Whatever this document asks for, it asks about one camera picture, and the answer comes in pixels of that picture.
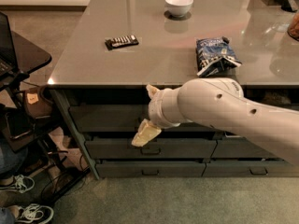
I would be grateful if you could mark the brown bag with tag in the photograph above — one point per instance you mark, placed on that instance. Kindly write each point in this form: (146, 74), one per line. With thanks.
(37, 102)

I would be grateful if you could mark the blue chip bag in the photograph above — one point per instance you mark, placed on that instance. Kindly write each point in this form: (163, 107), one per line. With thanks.
(214, 55)

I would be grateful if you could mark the black laptop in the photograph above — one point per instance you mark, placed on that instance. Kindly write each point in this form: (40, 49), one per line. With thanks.
(8, 60)

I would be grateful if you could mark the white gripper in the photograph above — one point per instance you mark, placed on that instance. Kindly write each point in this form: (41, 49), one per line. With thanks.
(154, 110)

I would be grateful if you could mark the white ceramic bowl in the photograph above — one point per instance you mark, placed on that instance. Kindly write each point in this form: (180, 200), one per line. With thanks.
(178, 8)

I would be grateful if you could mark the grey drawer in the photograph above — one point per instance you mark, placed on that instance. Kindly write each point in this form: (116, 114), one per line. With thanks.
(250, 169)
(150, 168)
(232, 146)
(108, 118)
(161, 148)

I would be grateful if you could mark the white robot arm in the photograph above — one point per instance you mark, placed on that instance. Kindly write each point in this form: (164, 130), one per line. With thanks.
(219, 103)

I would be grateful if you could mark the black snack bar package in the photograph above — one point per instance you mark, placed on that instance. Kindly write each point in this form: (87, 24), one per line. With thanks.
(121, 42)

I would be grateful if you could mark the brown object table right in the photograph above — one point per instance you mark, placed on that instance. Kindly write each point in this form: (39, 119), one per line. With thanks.
(293, 29)

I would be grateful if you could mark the white sneaker lower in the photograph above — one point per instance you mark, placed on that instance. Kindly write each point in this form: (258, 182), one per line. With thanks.
(32, 214)

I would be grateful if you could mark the person leg in jeans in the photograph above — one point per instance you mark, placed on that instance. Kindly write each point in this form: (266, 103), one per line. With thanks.
(10, 162)

